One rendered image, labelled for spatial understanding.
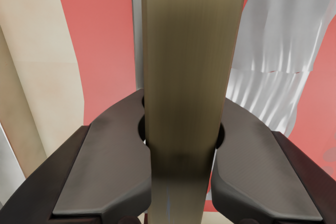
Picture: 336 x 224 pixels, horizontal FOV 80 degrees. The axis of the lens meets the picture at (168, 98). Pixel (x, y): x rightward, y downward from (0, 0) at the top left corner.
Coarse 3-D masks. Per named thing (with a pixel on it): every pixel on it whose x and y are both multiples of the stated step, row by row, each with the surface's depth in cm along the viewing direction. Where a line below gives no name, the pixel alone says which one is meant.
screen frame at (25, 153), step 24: (0, 48) 16; (0, 72) 16; (0, 96) 16; (24, 96) 19; (0, 120) 16; (24, 120) 19; (0, 144) 17; (24, 144) 19; (0, 168) 19; (24, 168) 19; (0, 192) 20
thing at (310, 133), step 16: (80, 64) 17; (96, 64) 17; (112, 64) 17; (128, 64) 17; (96, 80) 18; (112, 80) 18; (128, 80) 18; (320, 80) 18; (96, 96) 19; (112, 96) 19; (304, 96) 19; (320, 96) 19; (96, 112) 20; (304, 112) 19; (320, 112) 19; (304, 128) 20; (320, 128) 20; (304, 144) 21; (320, 144) 21; (208, 208) 27
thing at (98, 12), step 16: (64, 0) 15; (80, 0) 15; (96, 0) 15; (112, 0) 15; (128, 0) 15; (80, 16) 15; (96, 16) 15; (112, 16) 15; (128, 16) 15; (80, 32) 16; (96, 32) 16; (112, 32) 16; (128, 32) 16; (80, 48) 17; (96, 48) 17; (112, 48) 17; (128, 48) 17; (320, 48) 16; (320, 64) 17
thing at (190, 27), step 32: (160, 0) 5; (192, 0) 5; (224, 0) 5; (160, 32) 6; (192, 32) 6; (224, 32) 6; (160, 64) 6; (192, 64) 6; (224, 64) 6; (160, 96) 7; (192, 96) 7; (224, 96) 7; (160, 128) 7; (192, 128) 7; (160, 160) 8; (192, 160) 8; (160, 192) 9; (192, 192) 9
